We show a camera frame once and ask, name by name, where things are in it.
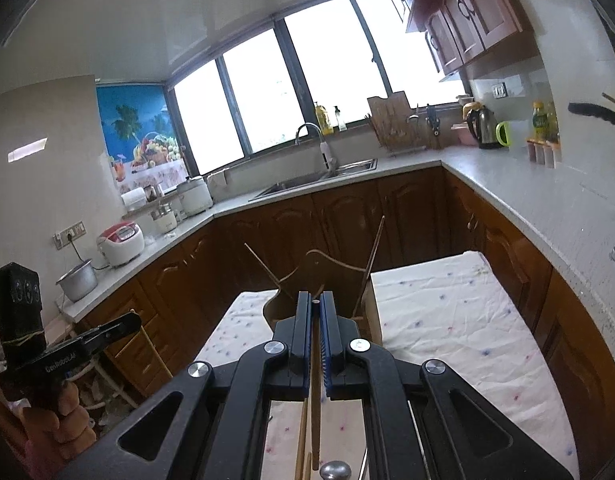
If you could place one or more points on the thin chopstick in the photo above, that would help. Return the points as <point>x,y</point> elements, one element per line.
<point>261,261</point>
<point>373,255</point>

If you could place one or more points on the person's left hand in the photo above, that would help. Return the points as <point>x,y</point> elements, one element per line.
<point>67,430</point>

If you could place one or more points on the pink container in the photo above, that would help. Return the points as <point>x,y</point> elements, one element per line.
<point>461,136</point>

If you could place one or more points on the yellow cooking oil bottle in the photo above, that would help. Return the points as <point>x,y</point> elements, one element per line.
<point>539,122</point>

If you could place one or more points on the wooden utensil holder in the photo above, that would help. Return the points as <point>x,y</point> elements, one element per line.
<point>337,272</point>

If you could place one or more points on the red and white rice cooker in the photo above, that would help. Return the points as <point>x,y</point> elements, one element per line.
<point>121,244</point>

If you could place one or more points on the small white appliance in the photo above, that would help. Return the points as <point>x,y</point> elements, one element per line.
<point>165,219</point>

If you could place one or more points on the black pan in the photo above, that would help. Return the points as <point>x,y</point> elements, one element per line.
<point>600,114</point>

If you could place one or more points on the tropical fruit wall poster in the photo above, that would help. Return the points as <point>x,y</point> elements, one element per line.
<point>137,135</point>

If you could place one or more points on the green cup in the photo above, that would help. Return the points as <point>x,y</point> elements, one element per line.
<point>503,134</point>

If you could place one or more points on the wall power outlet strip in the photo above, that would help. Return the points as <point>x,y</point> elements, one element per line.
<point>69,236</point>

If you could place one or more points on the floral white tablecloth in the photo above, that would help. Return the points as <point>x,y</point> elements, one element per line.
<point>447,320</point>

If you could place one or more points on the light wooden chopstick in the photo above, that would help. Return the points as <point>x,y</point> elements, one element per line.
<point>301,440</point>

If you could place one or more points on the yellow dish soap bottle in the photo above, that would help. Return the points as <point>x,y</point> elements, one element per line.
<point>323,120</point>

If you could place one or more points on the chrome faucet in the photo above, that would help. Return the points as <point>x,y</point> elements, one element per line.
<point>323,150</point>

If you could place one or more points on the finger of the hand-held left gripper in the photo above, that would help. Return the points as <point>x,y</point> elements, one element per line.
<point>114,329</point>

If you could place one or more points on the kitchen window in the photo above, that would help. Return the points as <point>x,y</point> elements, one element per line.
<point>312,75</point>

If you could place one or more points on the wooden cutting board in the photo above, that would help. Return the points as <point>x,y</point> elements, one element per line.
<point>390,120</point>

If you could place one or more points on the wall socket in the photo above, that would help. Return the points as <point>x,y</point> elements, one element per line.
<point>500,90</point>

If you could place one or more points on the dark wooden chopstick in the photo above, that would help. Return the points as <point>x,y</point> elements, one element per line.
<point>316,410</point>

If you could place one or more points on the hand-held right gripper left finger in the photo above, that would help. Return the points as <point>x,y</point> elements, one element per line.
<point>303,325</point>

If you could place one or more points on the clear pump bottle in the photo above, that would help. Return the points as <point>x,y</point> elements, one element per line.
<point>339,121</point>

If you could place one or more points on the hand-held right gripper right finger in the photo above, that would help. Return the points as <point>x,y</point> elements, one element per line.
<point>329,325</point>

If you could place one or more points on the white storage rack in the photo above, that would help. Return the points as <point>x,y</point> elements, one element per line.
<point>112,380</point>

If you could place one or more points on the white container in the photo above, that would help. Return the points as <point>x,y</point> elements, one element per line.
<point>134,200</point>

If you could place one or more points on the metal pot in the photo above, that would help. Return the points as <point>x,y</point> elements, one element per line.
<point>78,282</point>

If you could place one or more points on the steel electric kettle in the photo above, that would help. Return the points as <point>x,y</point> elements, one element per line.
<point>483,127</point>

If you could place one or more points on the white dishcloth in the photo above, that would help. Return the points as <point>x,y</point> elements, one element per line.
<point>217,182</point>

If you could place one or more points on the steel sink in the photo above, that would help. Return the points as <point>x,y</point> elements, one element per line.
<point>307,180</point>

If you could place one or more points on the row of spice jars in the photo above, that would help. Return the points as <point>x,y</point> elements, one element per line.
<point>542,154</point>

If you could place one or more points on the wooden wall cabinets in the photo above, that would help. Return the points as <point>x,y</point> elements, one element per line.
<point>462,15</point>

